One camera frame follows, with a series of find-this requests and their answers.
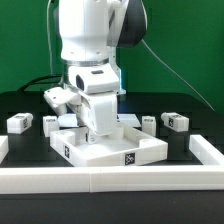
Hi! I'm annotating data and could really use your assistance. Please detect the thin white cable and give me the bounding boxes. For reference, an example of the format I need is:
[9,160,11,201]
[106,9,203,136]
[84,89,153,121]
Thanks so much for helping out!
[46,0,55,76]

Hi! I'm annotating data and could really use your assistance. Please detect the white square table top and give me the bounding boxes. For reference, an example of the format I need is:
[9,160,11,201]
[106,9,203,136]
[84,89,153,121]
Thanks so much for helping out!
[50,123,168,167]

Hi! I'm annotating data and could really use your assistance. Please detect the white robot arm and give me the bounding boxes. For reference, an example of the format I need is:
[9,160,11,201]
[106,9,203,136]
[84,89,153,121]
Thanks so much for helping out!
[44,0,147,136]

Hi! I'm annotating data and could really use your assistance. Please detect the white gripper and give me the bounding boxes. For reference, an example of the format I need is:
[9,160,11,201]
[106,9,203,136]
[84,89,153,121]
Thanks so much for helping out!
[44,87,117,136]

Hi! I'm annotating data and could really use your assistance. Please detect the white sheet with tags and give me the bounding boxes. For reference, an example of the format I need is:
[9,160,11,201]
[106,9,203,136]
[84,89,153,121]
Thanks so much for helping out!
[58,114,141,127]

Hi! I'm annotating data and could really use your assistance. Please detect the white U-shaped fence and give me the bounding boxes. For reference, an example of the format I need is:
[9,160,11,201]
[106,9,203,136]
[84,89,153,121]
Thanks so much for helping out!
[0,135,224,194]

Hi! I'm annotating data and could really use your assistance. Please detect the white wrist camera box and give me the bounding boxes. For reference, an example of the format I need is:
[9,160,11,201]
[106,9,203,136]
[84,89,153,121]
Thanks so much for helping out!
[68,64,119,94]

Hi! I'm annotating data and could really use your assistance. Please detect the black cable bundle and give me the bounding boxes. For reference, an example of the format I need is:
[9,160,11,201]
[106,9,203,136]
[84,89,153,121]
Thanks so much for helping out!
[18,74,64,92]

